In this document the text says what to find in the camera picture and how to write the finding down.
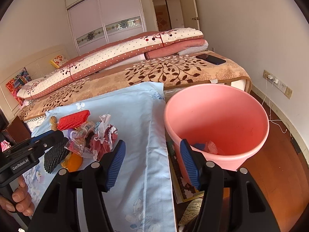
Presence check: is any black foam fruit net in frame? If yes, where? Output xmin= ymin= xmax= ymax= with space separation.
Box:
xmin=44 ymin=137 xmax=70 ymax=174

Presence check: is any red floral paper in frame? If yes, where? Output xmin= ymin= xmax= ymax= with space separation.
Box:
xmin=90 ymin=114 xmax=118 ymax=161

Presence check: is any orange and clear plastic wrapper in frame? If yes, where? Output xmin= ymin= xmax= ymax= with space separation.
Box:
xmin=204 ymin=140 xmax=225 ymax=155

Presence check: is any clear snack wrapper bundle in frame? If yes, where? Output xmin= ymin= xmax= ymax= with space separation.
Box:
xmin=65 ymin=121 xmax=98 ymax=161

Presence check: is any red foam fruit net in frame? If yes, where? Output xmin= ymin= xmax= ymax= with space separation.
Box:
xmin=58 ymin=110 xmax=91 ymax=131

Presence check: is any blue foam fruit net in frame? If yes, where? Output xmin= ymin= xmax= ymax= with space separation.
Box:
xmin=192 ymin=143 xmax=207 ymax=151

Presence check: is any yellow foam fruit net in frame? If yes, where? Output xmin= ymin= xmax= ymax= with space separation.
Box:
xmin=61 ymin=152 xmax=83 ymax=172

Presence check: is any pink plastic trash bucket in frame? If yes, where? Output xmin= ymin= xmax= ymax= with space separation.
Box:
xmin=164 ymin=84 xmax=269 ymax=184

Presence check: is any cream bedroom door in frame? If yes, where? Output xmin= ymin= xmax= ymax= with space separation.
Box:
xmin=180 ymin=0 xmax=200 ymax=30

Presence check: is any person's left hand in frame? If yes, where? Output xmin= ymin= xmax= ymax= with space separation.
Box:
xmin=1 ymin=175 xmax=35 ymax=216

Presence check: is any walnut near cloth edge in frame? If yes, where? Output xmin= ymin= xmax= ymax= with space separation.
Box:
xmin=50 ymin=116 xmax=58 ymax=131

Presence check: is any dark wooden nightstand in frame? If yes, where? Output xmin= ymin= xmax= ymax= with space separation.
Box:
xmin=2 ymin=116 xmax=31 ymax=143

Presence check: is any light blue floral cloth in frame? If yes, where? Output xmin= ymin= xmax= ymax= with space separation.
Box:
xmin=22 ymin=81 xmax=177 ymax=232

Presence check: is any colourful patterned pillow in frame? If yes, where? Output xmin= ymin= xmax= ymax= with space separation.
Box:
xmin=6 ymin=67 xmax=32 ymax=106

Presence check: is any cream bed headboard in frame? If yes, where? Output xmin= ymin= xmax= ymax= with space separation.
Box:
xmin=1 ymin=44 xmax=69 ymax=121

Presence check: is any yellow red small pillow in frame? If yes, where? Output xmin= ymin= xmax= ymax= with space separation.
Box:
xmin=50 ymin=55 xmax=69 ymax=69

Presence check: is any brown leaf pattern blanket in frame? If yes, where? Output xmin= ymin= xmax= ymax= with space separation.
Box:
xmin=18 ymin=54 xmax=252 ymax=122

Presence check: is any black smartphone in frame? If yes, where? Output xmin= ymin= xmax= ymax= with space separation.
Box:
xmin=196 ymin=54 xmax=226 ymax=65

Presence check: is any folded polka dot quilt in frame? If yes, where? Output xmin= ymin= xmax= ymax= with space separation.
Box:
xmin=17 ymin=28 xmax=204 ymax=100

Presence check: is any folded pink blanket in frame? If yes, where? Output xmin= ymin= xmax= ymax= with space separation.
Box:
xmin=144 ymin=38 xmax=208 ymax=60

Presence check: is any white sliding door wardrobe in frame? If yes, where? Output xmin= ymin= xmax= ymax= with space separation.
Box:
xmin=65 ymin=0 xmax=147 ymax=55

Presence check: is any white charger cable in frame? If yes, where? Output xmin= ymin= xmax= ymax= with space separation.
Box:
xmin=261 ymin=77 xmax=289 ymax=134

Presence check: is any wall power socket strip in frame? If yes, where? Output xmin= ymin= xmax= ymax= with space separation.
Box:
xmin=263 ymin=70 xmax=293 ymax=99

